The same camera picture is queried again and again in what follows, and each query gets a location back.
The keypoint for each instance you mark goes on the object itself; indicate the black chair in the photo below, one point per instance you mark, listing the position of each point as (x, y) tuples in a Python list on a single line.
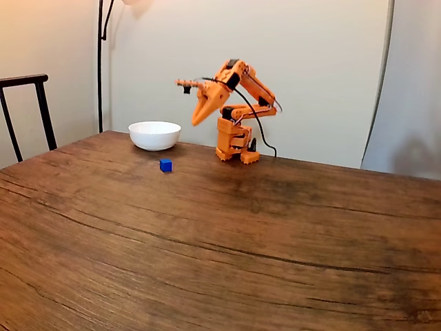
[(41, 100)]

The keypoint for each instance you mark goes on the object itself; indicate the orange camera mount with camera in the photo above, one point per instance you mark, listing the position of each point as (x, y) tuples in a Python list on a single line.
[(187, 83)]

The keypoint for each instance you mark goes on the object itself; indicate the blue cube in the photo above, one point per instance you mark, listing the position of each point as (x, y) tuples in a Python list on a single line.
[(165, 165)]

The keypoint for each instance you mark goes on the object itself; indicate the grey curved pole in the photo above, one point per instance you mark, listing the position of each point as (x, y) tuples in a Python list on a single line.
[(380, 86)]

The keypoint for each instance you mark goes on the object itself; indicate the white bowl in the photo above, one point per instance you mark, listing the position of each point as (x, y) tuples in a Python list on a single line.
[(155, 134)]

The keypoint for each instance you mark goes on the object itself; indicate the black floor lamp pole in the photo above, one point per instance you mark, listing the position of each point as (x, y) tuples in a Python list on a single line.
[(100, 69)]

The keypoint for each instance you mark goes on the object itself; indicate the black table clamp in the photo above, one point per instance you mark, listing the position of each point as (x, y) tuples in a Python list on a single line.
[(254, 145)]

